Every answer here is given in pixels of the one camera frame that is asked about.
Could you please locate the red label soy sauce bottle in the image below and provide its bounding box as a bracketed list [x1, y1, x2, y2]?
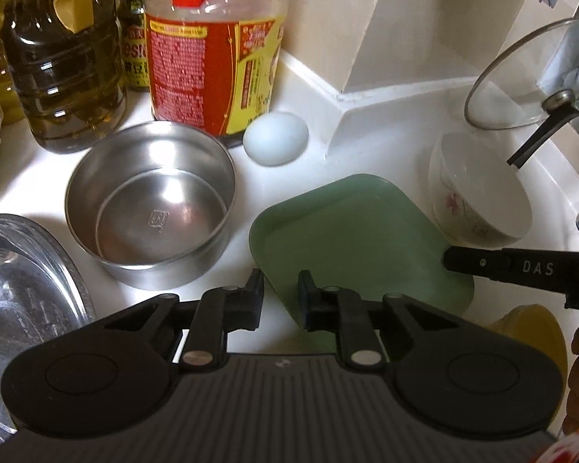
[145, 0, 288, 147]

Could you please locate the dark cooking oil jug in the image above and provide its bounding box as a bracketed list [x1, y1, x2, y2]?
[0, 0, 126, 154]

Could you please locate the green lid bean paste jar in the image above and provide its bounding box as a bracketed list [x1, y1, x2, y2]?
[117, 0, 149, 91]

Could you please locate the pale blue egg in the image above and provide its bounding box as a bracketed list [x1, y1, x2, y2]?
[242, 112, 310, 166]

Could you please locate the white floral ceramic bowl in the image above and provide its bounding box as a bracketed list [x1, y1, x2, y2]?
[429, 133, 532, 248]

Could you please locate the cream plastic bowl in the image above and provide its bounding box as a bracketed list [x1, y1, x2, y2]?
[486, 304, 568, 395]

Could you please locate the large stainless steel basin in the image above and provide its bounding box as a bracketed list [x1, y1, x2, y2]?
[0, 213, 96, 445]

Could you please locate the glass pot lid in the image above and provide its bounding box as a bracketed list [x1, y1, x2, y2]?
[463, 17, 579, 169]

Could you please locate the small stainless steel pot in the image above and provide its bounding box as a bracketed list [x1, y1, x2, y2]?
[64, 121, 237, 289]

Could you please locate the green square plastic plate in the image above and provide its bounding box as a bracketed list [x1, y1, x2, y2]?
[249, 174, 475, 324]

